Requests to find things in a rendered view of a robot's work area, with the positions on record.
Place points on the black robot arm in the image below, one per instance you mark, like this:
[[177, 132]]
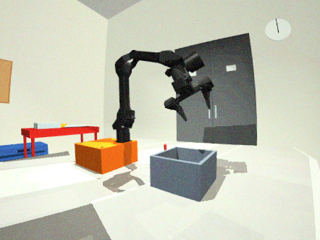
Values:
[[123, 69]]

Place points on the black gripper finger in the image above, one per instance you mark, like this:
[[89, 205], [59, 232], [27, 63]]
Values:
[[206, 92], [179, 109]]

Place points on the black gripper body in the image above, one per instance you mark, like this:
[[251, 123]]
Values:
[[187, 91]]

